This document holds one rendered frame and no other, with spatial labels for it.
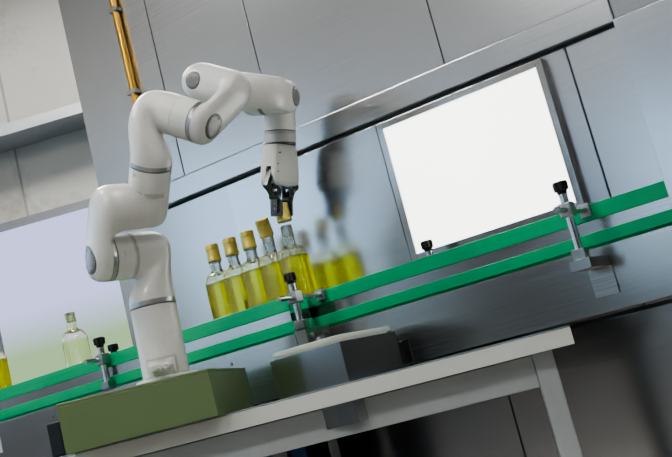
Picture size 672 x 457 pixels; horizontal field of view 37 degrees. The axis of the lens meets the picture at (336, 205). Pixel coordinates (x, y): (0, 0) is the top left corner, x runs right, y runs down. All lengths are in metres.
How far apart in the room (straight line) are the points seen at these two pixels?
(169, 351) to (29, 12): 4.29
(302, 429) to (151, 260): 0.46
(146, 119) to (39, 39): 4.07
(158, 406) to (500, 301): 0.71
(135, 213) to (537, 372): 0.83
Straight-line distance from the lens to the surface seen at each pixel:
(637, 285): 2.00
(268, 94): 2.25
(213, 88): 2.09
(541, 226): 2.07
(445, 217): 2.34
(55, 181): 5.87
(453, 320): 2.14
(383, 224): 2.41
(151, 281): 2.09
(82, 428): 2.03
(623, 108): 2.23
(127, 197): 2.04
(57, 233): 5.80
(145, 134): 2.04
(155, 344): 2.07
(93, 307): 5.68
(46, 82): 6.01
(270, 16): 2.68
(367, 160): 2.44
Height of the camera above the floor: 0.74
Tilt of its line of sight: 10 degrees up
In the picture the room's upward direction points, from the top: 14 degrees counter-clockwise
